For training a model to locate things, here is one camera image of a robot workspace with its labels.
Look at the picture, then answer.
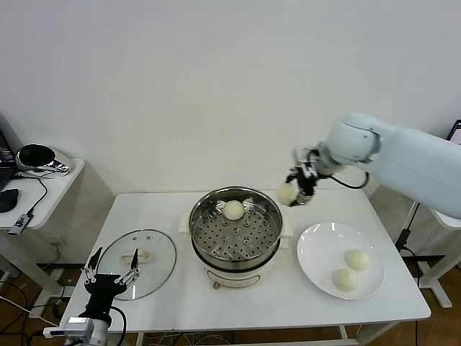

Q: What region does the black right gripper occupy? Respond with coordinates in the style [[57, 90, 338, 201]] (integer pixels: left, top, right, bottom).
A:
[[285, 164, 322, 208]]

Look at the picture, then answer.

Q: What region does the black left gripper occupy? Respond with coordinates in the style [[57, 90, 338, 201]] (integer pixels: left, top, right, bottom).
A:
[[81, 247, 141, 319]]

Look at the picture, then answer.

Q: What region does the white steamed baozi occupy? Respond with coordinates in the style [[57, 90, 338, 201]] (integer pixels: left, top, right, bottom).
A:
[[223, 200, 247, 221], [331, 268, 361, 293], [276, 182, 302, 208], [344, 248, 372, 272]]

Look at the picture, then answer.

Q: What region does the round glass lid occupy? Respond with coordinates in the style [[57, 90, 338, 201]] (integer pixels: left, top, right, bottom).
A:
[[97, 229, 178, 301]]

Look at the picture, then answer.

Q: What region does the stainless steel steamer basket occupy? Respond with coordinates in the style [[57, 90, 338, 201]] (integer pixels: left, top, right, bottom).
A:
[[179, 185, 295, 270]]

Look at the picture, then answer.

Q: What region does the white round plate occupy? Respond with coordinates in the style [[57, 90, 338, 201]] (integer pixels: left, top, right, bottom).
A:
[[296, 221, 386, 300]]

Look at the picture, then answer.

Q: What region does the white side desk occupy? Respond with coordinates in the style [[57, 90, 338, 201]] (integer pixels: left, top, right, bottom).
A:
[[370, 172, 461, 309], [0, 158, 117, 301]]

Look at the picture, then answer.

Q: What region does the cream electric cooker base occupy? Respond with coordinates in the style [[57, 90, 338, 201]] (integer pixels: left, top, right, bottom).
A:
[[192, 237, 282, 291]]

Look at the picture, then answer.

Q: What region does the black computer mouse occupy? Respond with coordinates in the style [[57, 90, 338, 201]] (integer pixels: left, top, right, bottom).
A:
[[0, 187, 21, 213]]

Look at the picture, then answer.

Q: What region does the grey laptop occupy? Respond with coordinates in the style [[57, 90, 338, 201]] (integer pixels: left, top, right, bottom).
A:
[[445, 118, 461, 146]]

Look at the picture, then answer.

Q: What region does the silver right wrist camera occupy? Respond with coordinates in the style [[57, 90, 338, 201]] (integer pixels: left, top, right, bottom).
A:
[[292, 145, 320, 167]]

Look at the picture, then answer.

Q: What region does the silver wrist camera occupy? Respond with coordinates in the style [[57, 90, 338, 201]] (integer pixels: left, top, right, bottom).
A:
[[292, 145, 320, 167], [42, 316, 95, 340]]

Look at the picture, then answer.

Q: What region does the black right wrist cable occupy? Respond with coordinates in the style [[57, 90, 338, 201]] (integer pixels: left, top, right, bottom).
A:
[[326, 169, 372, 190]]

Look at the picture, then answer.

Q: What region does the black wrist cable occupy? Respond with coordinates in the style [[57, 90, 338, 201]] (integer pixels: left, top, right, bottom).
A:
[[326, 169, 372, 190], [107, 306, 127, 346]]

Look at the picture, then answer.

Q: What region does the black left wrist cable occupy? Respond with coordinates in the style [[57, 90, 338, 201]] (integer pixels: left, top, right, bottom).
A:
[[107, 306, 127, 346]]

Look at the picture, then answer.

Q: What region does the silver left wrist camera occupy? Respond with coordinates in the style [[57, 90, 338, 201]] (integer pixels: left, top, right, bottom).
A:
[[42, 316, 95, 340]]

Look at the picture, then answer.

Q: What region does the white floor cable tangle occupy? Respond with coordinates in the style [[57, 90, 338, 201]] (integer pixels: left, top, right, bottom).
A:
[[143, 330, 227, 346]]

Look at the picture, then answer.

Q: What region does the black hub cable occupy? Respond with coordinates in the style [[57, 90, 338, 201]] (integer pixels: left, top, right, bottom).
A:
[[14, 172, 49, 217]]

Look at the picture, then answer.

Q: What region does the laptop charger cable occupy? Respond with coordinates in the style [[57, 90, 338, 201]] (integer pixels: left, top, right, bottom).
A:
[[395, 201, 421, 255]]

